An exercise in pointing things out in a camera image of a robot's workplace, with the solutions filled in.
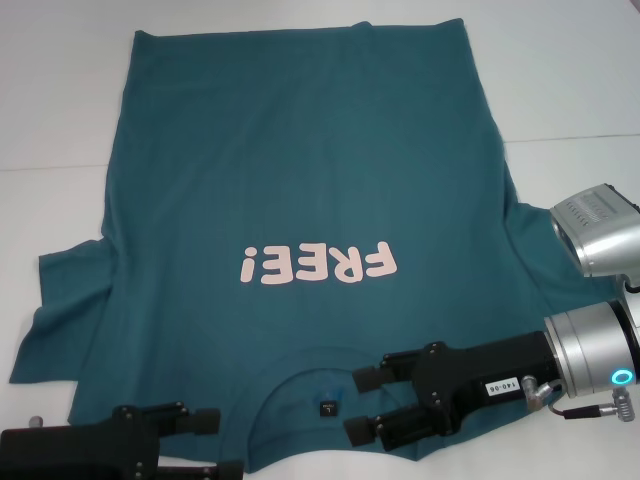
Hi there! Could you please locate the silver camera box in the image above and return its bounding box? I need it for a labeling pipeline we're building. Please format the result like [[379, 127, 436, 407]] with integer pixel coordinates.
[[548, 183, 640, 277]]

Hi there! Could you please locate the blue t-shirt with pink print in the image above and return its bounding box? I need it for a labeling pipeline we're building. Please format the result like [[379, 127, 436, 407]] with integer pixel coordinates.
[[8, 18, 621, 476]]

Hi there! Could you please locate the right arm cable with plug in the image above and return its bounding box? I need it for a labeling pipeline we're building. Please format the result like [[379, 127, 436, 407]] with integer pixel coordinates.
[[521, 375, 632, 425]]

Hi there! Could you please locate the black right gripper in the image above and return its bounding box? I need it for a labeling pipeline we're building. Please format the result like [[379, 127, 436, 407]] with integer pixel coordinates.
[[343, 332, 551, 452]]

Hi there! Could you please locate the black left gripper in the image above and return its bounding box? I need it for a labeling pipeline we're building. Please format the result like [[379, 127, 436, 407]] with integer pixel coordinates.
[[0, 401, 245, 480]]

